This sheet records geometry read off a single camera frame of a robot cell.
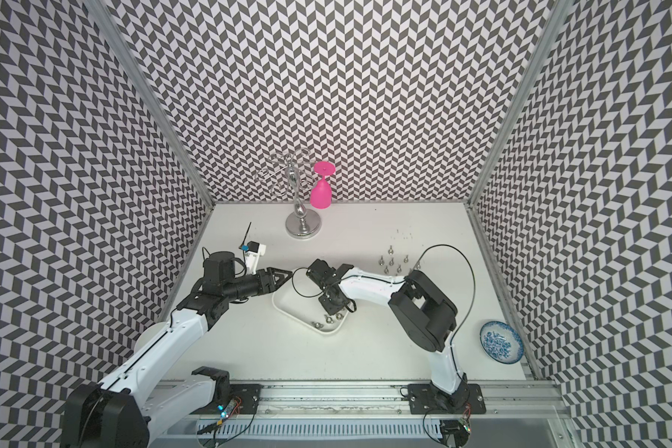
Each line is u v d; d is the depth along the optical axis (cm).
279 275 79
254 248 74
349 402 74
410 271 52
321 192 98
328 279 67
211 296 62
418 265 97
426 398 74
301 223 111
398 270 99
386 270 99
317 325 85
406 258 102
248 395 74
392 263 99
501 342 82
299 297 76
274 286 70
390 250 103
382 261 100
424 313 49
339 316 87
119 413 38
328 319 87
